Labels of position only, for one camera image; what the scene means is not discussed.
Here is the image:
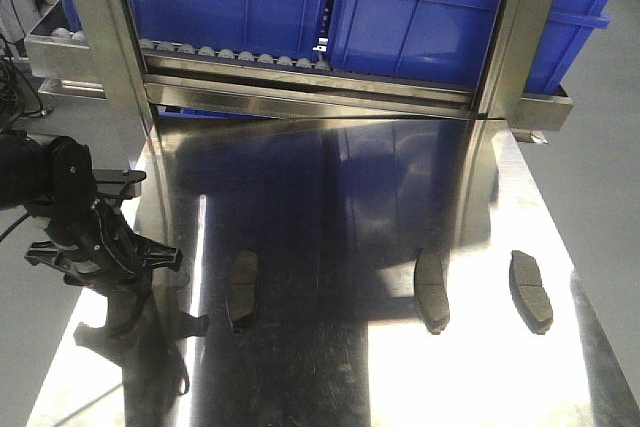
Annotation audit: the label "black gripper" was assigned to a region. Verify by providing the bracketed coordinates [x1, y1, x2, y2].
[24, 136, 182, 338]

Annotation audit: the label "brake pad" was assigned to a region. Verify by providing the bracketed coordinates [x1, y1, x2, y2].
[509, 250, 554, 335]
[413, 250, 450, 335]
[226, 250, 260, 334]

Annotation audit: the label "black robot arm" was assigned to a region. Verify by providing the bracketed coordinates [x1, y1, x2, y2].
[1, 130, 182, 337]

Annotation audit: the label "stainless steel roller rack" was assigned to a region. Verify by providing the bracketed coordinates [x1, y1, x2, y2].
[23, 0, 575, 144]

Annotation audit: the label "left blue plastic bin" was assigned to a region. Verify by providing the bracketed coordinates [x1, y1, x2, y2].
[48, 0, 335, 61]

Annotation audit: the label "blue plastic bin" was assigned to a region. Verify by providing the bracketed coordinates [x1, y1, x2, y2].
[327, 0, 609, 94]
[48, 0, 335, 61]

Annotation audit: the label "right blue plastic bin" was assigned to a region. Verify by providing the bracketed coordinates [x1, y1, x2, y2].
[327, 0, 609, 94]

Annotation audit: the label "black floor cables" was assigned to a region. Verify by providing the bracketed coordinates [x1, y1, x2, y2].
[0, 31, 55, 121]

